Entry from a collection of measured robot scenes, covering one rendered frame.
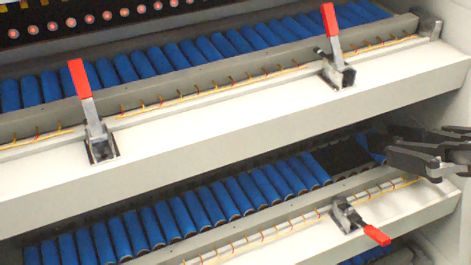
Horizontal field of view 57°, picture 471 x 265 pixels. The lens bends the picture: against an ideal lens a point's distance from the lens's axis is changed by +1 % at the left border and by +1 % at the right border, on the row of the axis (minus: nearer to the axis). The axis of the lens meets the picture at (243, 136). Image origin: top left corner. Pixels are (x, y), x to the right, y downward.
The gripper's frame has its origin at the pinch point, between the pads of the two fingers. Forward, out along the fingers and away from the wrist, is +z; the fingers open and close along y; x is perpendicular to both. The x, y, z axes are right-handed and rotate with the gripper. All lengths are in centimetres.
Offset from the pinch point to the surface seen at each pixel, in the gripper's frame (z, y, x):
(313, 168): 4.9, 10.8, 1.5
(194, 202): 5.9, 28.7, 0.7
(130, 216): 7.2, 36.9, 0.0
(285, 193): 2.8, 16.9, 2.7
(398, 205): -2.4, 3.1, 8.0
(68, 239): 7.1, 44.7, 0.1
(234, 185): 6.3, 22.6, 0.4
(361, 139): 6.9, 0.7, 0.3
